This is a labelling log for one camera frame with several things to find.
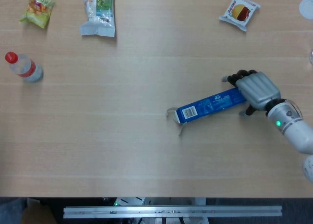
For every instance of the white red snack packet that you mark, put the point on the white red snack packet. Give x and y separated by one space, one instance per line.
240 12

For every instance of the white round table grommet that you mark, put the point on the white round table grommet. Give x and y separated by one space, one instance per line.
307 8

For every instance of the blue cookie box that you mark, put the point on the blue cookie box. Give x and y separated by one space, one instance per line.
210 105

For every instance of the white green snack bag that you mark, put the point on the white green snack bag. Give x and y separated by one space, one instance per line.
99 11

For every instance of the aluminium rail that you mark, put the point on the aluminium rail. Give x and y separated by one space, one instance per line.
171 211

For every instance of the red cap water bottle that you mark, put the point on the red cap water bottle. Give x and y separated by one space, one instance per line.
23 67

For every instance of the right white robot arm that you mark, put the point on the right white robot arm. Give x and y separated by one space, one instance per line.
293 128

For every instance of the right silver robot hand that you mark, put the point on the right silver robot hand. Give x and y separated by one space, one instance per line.
260 90

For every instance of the clear glass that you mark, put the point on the clear glass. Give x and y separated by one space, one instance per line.
311 56

